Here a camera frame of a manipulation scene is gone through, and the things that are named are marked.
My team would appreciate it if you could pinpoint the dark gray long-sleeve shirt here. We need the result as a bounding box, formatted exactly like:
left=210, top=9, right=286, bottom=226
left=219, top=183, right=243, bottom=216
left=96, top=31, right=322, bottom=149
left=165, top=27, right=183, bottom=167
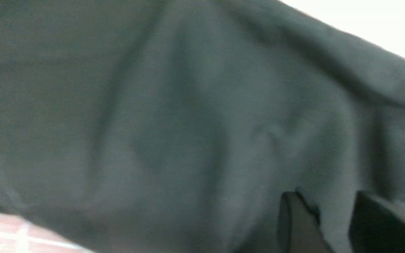
left=0, top=0, right=405, bottom=253

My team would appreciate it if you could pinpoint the pink checkered tablecloth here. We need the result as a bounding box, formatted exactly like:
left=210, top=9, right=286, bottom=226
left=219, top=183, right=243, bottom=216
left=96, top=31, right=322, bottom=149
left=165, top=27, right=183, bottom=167
left=0, top=214, right=89, bottom=253

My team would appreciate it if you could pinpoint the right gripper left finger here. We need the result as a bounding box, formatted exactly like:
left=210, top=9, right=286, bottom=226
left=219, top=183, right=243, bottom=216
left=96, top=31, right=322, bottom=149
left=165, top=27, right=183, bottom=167
left=277, top=191, right=333, bottom=253

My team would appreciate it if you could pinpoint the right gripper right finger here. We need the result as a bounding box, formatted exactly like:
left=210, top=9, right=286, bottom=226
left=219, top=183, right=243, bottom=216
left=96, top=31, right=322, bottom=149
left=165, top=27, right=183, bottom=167
left=348, top=191, right=405, bottom=253

